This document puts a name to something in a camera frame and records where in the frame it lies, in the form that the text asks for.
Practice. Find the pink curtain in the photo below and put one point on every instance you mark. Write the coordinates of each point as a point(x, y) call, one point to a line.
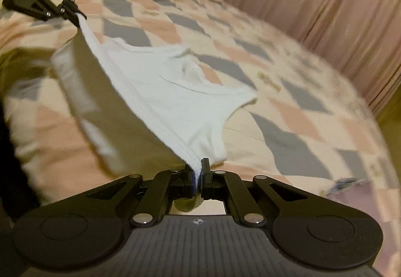
point(360, 38)

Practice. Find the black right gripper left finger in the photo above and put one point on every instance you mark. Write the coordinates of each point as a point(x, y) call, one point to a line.
point(82, 230)

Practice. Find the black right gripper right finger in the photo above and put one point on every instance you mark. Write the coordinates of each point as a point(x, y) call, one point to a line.
point(312, 230)

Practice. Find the white tank top garment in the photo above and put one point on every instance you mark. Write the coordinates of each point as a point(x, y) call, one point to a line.
point(145, 109)

